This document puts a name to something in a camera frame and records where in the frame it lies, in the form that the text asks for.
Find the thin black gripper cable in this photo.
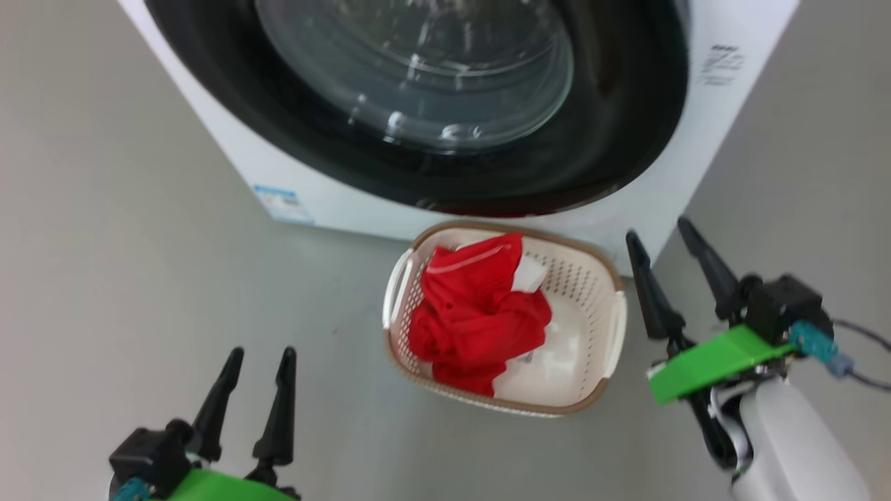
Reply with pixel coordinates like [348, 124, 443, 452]
[686, 390, 742, 470]

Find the teal plug black camera cable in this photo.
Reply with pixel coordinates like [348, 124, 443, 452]
[790, 319, 891, 392]

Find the cream laundry basket brown rim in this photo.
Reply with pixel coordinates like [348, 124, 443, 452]
[381, 221, 627, 418]

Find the black washing machine door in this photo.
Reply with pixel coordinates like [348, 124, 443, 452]
[143, 0, 690, 218]

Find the white front-load washing machine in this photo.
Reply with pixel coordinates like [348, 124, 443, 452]
[117, 0, 801, 278]

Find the red and white garment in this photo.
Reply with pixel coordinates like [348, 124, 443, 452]
[407, 233, 554, 399]

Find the blue energy label sticker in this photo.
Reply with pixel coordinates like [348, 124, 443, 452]
[252, 184, 315, 225]

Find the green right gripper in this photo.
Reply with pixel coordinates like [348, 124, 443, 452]
[626, 217, 794, 405]

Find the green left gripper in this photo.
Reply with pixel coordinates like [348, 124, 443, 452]
[167, 347, 301, 501]

